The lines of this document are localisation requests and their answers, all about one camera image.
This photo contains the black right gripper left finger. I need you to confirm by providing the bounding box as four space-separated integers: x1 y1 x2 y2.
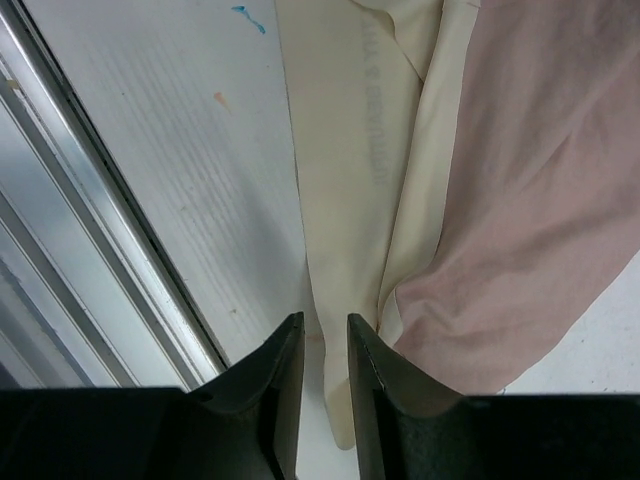
1 313 304 479

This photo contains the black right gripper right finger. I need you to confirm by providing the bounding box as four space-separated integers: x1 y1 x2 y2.
348 314 639 479

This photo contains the pink underwear cream waistband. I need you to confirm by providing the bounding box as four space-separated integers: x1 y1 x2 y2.
276 1 639 450

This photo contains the aluminium table frame rail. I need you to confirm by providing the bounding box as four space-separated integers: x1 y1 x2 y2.
1 1 227 390

